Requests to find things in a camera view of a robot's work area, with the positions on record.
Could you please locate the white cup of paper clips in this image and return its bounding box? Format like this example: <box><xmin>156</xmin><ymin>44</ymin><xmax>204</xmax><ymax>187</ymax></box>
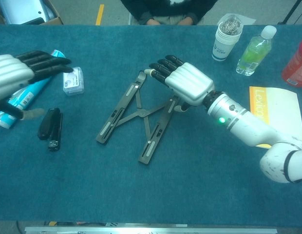
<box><xmin>211</xmin><ymin>14</ymin><xmax>244</xmax><ymax>61</ymax></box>

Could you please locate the black stapler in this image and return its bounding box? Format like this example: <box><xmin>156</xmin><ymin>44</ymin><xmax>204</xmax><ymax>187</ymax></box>
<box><xmin>37</xmin><ymin>108</ymin><xmax>64</xmax><ymax>153</ymax></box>

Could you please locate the red drink can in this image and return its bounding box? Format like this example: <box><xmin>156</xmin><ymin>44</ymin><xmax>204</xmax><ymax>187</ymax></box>
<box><xmin>282</xmin><ymin>36</ymin><xmax>302</xmax><ymax>88</ymax></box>

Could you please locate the clear bottle green label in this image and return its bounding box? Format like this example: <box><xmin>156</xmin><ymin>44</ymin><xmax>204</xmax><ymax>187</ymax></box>
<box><xmin>236</xmin><ymin>25</ymin><xmax>278</xmax><ymax>77</ymax></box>

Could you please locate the cardboard box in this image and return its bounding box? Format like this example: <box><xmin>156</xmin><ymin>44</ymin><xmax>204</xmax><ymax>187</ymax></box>
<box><xmin>0</xmin><ymin>0</ymin><xmax>64</xmax><ymax>25</ymax></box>

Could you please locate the aluminium profile rail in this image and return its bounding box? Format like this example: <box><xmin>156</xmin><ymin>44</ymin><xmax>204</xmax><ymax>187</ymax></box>
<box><xmin>24</xmin><ymin>226</ymin><xmax>278</xmax><ymax>234</ymax></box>

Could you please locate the blue felt table cover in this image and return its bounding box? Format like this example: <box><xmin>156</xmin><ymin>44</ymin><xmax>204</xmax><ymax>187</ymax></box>
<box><xmin>0</xmin><ymin>23</ymin><xmax>302</xmax><ymax>224</ymax></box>

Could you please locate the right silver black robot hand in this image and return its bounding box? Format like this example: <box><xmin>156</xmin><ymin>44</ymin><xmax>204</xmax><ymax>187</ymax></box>
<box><xmin>144</xmin><ymin>55</ymin><xmax>215</xmax><ymax>113</ymax></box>

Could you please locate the yellow white Lexicon book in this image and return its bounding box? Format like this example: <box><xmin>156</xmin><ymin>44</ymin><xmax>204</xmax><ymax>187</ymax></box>
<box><xmin>249</xmin><ymin>86</ymin><xmax>302</xmax><ymax>149</ymax></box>

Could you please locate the black folding laptop stand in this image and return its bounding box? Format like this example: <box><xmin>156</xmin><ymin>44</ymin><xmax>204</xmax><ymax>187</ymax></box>
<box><xmin>95</xmin><ymin>70</ymin><xmax>190</xmax><ymax>166</ymax></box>

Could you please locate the black tripod leg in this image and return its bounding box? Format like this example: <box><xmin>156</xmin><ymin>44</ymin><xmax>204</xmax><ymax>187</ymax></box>
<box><xmin>277</xmin><ymin>0</ymin><xmax>302</xmax><ymax>25</ymax></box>

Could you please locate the person in black sweater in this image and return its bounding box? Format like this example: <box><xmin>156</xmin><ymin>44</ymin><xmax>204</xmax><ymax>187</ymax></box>
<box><xmin>120</xmin><ymin>0</ymin><xmax>220</xmax><ymax>26</ymax></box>

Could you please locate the yellow floor tape strip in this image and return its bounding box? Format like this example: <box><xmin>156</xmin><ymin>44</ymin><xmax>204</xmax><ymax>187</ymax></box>
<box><xmin>95</xmin><ymin>4</ymin><xmax>105</xmax><ymax>26</ymax></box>

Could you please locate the blue cling film roll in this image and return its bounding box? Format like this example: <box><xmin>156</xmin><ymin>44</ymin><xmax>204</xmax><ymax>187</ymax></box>
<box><xmin>0</xmin><ymin>49</ymin><xmax>67</xmax><ymax>129</ymax></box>

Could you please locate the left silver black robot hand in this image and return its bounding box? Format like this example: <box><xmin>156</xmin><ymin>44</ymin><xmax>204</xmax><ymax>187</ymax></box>
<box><xmin>0</xmin><ymin>50</ymin><xmax>74</xmax><ymax>121</ymax></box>

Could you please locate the small clear plastic box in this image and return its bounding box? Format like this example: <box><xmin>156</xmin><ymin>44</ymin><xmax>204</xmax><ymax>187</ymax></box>
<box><xmin>62</xmin><ymin>66</ymin><xmax>85</xmax><ymax>96</ymax></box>

